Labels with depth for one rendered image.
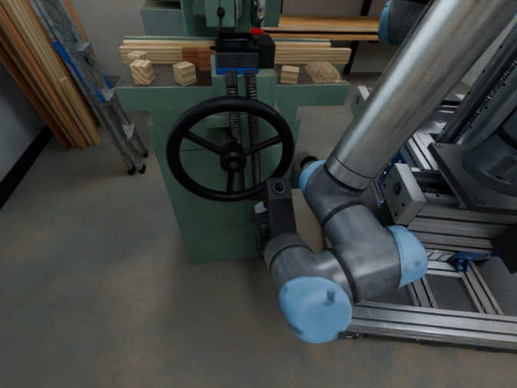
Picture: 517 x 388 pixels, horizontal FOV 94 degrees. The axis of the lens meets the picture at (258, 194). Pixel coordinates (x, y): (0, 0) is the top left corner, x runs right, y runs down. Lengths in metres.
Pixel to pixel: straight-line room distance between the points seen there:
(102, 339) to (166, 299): 0.27
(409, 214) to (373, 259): 0.36
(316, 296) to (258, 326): 0.92
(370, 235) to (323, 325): 0.12
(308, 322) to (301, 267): 0.06
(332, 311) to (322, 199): 0.16
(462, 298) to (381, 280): 1.01
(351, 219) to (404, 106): 0.15
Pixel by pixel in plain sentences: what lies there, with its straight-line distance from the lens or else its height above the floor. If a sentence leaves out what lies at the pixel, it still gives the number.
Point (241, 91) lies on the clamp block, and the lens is 0.57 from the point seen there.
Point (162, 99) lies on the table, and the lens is 0.69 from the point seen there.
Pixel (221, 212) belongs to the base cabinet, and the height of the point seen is 0.40.
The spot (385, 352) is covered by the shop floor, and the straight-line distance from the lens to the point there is 1.32.
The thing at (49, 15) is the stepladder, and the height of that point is 0.89.
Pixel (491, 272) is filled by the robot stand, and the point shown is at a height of 0.21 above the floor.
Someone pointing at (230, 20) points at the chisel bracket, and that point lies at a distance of 0.75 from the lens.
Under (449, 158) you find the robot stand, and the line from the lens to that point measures 0.75.
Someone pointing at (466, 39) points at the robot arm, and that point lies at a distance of 0.33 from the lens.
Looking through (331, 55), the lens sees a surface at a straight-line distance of 0.88.
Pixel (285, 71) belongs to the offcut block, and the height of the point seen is 0.93.
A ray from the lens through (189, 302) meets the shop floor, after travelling 1.25.
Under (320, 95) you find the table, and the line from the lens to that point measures 0.74.
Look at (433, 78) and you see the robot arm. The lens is 0.33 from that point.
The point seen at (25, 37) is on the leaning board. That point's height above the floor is 0.72.
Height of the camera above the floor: 1.16
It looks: 47 degrees down
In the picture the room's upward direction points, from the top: 4 degrees clockwise
